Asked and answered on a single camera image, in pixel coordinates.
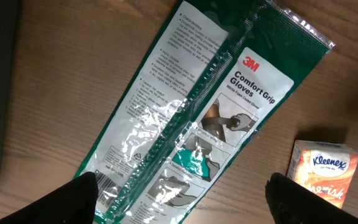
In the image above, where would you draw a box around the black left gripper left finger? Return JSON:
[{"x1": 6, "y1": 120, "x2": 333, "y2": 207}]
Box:
[{"x1": 0, "y1": 172, "x2": 98, "y2": 224}]

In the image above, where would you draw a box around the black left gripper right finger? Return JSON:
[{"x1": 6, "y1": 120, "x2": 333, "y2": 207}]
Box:
[{"x1": 265, "y1": 172, "x2": 358, "y2": 224}]

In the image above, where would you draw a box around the green white wipes pack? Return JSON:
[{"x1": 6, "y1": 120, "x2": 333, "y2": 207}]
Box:
[{"x1": 78, "y1": 1, "x2": 334, "y2": 223}]

